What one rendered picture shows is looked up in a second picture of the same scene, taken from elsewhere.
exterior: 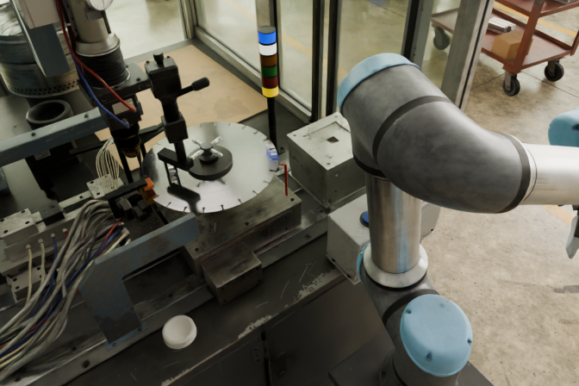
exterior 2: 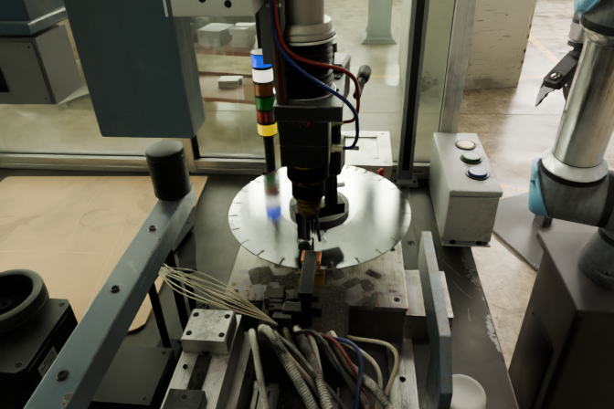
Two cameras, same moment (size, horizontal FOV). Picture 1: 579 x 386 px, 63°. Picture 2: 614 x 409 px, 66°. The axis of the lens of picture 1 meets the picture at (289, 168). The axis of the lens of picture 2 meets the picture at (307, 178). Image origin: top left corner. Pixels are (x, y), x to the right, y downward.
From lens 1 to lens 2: 88 cm
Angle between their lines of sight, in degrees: 40
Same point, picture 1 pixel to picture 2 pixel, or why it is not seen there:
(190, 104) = (110, 224)
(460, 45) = not seen: outside the picture
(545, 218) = not seen: hidden behind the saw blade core
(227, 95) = (142, 194)
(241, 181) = (375, 201)
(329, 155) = (372, 158)
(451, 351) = not seen: outside the picture
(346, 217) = (463, 183)
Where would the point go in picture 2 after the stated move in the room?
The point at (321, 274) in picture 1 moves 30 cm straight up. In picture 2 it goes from (461, 258) to (484, 135)
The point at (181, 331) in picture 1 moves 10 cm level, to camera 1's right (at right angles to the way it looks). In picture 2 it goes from (468, 391) to (492, 350)
